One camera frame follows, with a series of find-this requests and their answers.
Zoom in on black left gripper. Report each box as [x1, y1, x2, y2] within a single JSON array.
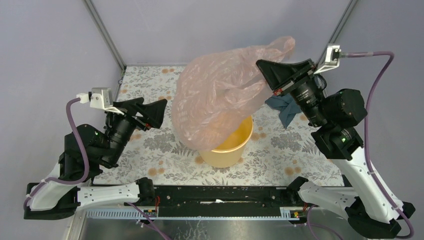
[[104, 97, 170, 167]]

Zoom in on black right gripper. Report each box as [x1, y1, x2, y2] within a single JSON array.
[[255, 57, 329, 127]]

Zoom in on pink plastic trash bag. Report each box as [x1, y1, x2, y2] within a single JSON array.
[[171, 36, 296, 151]]

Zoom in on yellow plastic trash bin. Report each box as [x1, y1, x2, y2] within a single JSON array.
[[199, 116, 254, 168]]

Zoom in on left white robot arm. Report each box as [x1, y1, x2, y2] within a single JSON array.
[[23, 97, 168, 220]]

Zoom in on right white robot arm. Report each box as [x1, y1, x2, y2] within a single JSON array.
[[256, 57, 415, 239]]

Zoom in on grey crumpled cloth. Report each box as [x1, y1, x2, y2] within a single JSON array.
[[265, 95, 302, 129]]

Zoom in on floral patterned table mat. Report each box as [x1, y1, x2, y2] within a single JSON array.
[[94, 66, 344, 187]]

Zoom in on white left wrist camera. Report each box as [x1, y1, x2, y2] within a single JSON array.
[[76, 87, 125, 115]]

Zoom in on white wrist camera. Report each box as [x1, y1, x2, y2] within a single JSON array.
[[76, 87, 125, 115], [314, 44, 342, 75]]

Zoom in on aluminium corner frame post right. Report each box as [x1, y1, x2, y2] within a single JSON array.
[[317, 0, 360, 66]]

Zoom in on aluminium corner frame post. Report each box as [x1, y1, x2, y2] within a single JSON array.
[[82, 0, 127, 72], [317, 0, 360, 66]]

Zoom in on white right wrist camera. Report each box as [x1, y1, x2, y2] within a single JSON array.
[[314, 44, 342, 75]]

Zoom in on aluminium corner frame post left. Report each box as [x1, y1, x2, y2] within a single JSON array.
[[82, 0, 127, 72]]

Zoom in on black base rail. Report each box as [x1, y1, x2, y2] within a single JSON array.
[[134, 185, 311, 218]]

